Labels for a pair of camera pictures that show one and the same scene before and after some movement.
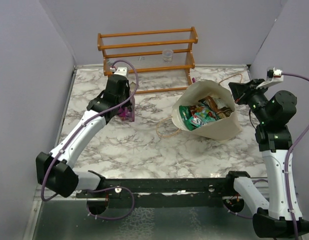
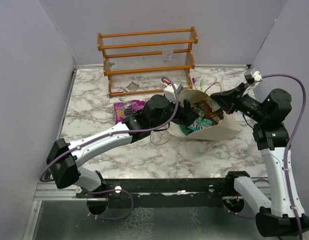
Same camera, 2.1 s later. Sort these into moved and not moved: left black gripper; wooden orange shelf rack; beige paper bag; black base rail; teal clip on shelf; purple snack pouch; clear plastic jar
Moved: left black gripper; beige paper bag; purple snack pouch
Not moved: teal clip on shelf; wooden orange shelf rack; clear plastic jar; black base rail
